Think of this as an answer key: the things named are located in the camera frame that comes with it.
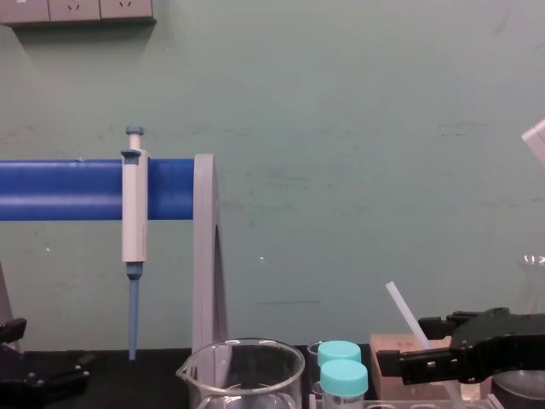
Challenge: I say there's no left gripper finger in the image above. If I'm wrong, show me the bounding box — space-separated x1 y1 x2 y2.
0 316 29 354
0 350 96 409

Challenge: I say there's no white and blue pipette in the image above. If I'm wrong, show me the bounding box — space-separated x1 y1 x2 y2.
120 124 151 362

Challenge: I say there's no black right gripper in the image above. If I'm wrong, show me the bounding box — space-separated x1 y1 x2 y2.
376 307 545 387

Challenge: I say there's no clear plastic tube rack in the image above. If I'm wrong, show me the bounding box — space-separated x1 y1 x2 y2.
309 393 504 409

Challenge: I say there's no grey pipette stand leg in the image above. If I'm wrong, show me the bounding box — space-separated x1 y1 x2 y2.
0 258 21 351

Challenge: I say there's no small clear glass vial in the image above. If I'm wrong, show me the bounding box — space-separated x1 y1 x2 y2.
307 340 324 395

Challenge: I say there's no blue pipette stand bar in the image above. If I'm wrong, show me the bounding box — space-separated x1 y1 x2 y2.
0 158 197 222

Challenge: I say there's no clear glass flask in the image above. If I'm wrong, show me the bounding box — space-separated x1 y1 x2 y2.
519 254 545 317

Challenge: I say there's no teal capped sample tube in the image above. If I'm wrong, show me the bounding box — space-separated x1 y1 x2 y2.
319 359 370 409
317 340 363 368

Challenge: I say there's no dark grey round container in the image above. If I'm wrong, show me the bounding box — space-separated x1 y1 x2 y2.
490 369 545 409

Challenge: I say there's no clear glass beaker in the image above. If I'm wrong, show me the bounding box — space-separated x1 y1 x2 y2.
175 337 307 409

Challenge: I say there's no grey wall socket panel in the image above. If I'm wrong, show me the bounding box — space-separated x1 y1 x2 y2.
0 0 157 29

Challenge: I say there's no brown wooden block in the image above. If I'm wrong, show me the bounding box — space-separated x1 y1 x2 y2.
369 332 495 402

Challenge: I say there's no white translucent stirring rod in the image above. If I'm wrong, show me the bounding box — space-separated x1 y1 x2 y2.
384 281 466 409

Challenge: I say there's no white squared box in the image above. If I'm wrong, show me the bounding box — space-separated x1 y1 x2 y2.
520 118 545 165

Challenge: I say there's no grey pipette stand upright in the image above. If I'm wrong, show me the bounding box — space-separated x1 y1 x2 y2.
192 153 232 372

